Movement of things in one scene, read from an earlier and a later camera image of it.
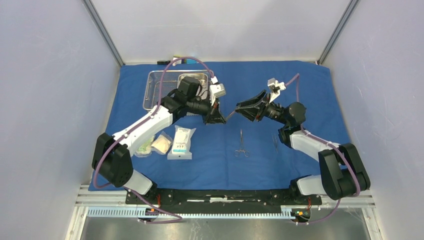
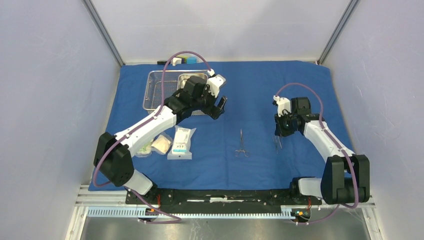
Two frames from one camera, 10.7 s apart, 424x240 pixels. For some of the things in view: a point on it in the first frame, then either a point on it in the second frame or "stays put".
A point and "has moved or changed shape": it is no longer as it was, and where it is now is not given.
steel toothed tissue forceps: x=230 y=114 has moved or changed shape
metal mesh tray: x=160 y=82 stays put
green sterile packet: x=145 y=150 stays put
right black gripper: x=252 y=113 to x=279 y=130
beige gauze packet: x=162 y=143 stays put
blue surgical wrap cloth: x=239 y=153 stays put
